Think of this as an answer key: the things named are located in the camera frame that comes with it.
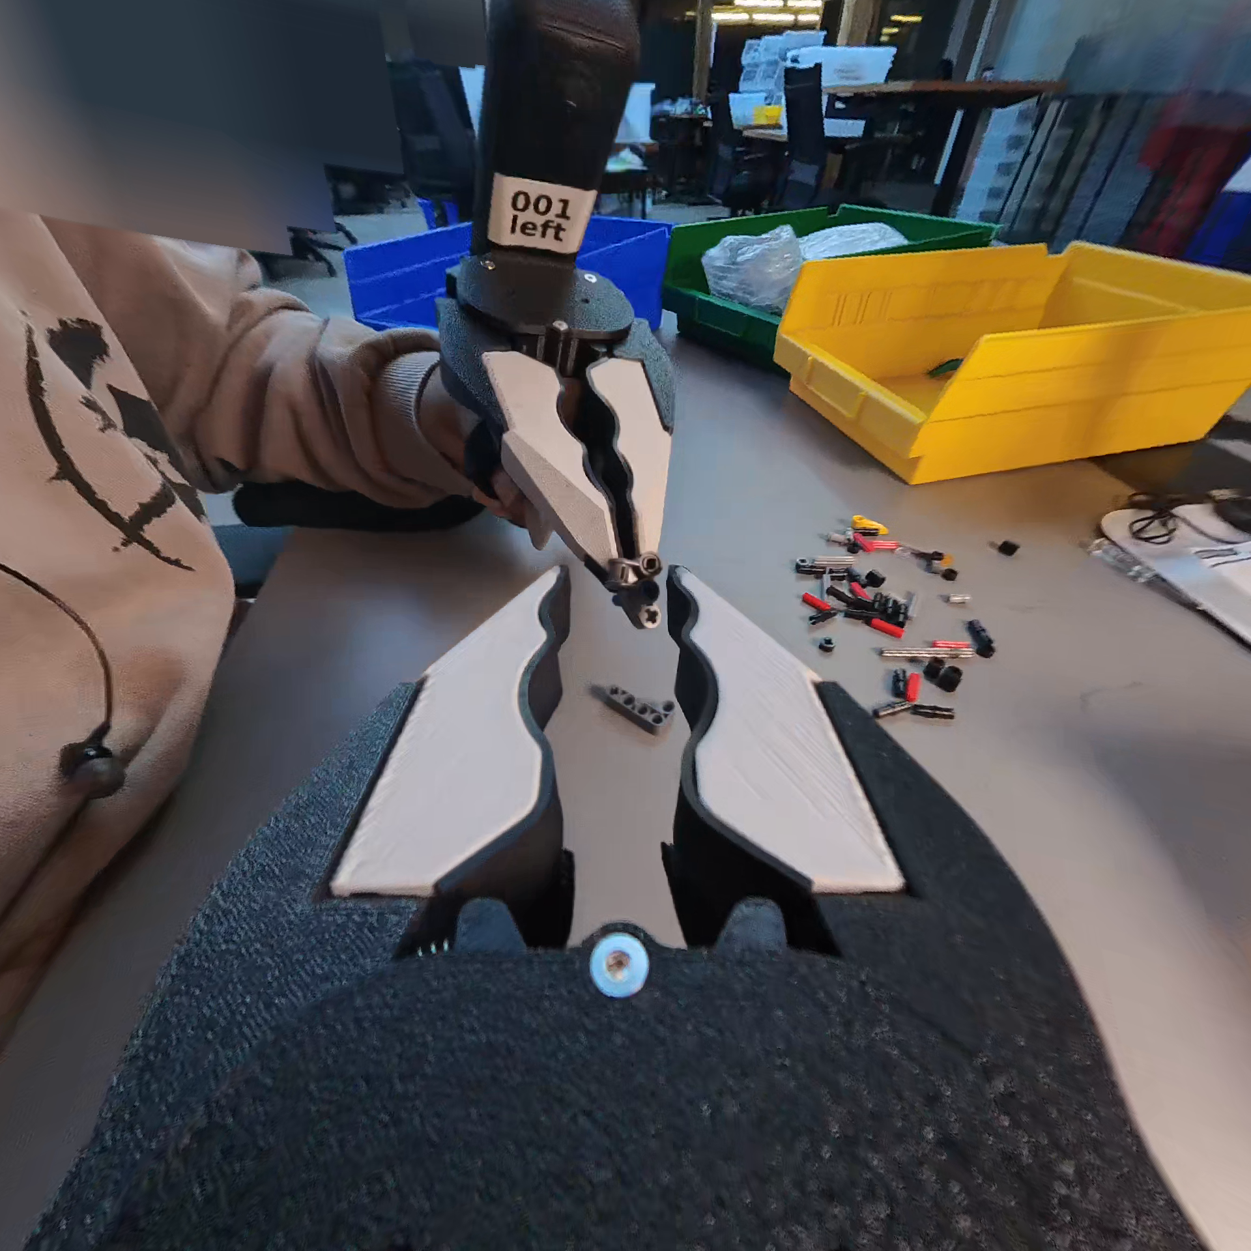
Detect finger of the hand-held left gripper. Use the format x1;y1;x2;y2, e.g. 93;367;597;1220
597;359;671;559
490;356;622;565

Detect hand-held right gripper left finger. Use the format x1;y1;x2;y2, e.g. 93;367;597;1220
329;568;571;901

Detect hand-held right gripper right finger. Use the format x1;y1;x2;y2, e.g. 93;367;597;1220
665;568;907;897

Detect grey building brick piece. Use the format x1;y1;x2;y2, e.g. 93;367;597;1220
603;554;665;627

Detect grey desk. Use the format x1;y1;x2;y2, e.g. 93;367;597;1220
0;294;1251;1251

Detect person's left hand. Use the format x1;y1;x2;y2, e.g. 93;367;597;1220
469;441;548;533

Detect grey beam piece on table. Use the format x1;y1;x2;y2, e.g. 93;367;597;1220
597;685;677;735

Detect scattered small building pieces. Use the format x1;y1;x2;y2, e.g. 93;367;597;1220
792;513;1021;726

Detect blue plastic bin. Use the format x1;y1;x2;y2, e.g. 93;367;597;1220
344;216;671;334

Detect clear plastic bag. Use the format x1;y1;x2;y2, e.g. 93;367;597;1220
704;222;910;315

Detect black office chair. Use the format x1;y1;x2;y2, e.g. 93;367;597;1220
778;66;832;207

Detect green plastic bin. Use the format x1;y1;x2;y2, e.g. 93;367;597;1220
665;204;997;370

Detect person's beige sweatshirt torso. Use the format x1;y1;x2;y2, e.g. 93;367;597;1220
0;206;245;998

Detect yellow plastic bin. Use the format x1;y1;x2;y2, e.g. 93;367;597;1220
775;242;1251;484

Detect white instruction sheet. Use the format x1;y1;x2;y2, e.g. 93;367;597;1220
1094;490;1251;647

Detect black microphone cable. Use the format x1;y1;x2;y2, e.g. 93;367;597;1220
0;563;128;793

